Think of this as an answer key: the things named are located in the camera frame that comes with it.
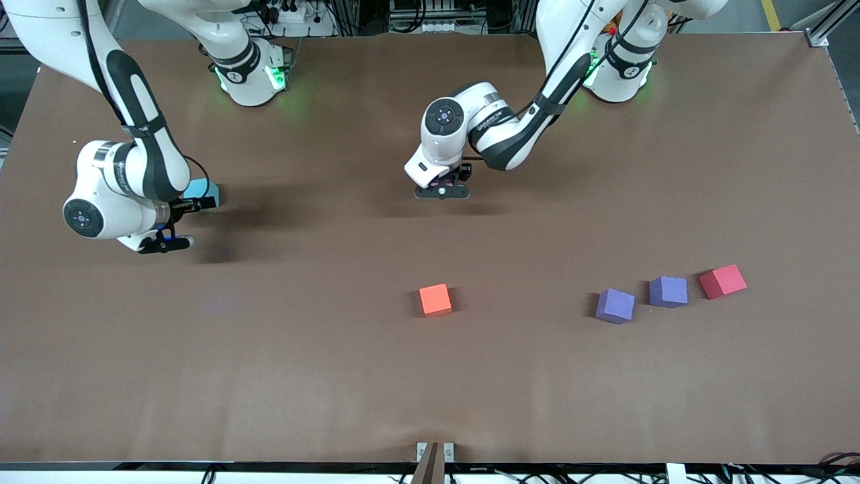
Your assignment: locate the light blue foam block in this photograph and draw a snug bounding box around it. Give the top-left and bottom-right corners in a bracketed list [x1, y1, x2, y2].
[183, 178, 220, 210]

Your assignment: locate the purple foam block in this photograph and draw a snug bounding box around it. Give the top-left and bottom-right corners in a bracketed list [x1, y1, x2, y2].
[595, 288, 636, 325]
[649, 276, 689, 309]

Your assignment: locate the orange foam block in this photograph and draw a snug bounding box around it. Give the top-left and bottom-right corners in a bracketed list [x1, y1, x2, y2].
[419, 283, 453, 317]

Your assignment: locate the grey metal equipment rack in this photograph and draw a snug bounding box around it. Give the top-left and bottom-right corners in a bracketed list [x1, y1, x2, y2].
[388, 0, 464, 34]

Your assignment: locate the brown table cover sheet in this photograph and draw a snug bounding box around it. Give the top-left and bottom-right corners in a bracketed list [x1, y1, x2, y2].
[0, 30, 860, 466]

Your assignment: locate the red foam block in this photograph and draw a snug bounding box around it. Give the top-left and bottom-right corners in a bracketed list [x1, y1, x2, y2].
[699, 264, 748, 300]

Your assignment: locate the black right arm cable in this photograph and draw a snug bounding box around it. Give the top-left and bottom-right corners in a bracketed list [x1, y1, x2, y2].
[77, 0, 212, 202]

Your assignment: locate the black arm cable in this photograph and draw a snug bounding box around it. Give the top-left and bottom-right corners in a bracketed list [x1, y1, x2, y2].
[77, 0, 212, 202]
[460, 0, 649, 162]

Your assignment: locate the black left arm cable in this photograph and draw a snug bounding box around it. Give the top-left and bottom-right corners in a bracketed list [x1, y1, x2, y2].
[460, 0, 649, 162]

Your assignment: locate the metal bracket plate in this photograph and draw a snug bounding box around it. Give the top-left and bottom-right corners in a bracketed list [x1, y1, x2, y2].
[416, 441, 456, 465]

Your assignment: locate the brown camera mount pole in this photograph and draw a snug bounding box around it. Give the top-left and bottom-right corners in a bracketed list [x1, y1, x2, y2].
[410, 441, 445, 484]

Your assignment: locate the aluminium frame profile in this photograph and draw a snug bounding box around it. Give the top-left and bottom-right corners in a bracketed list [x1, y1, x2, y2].
[803, 0, 860, 49]

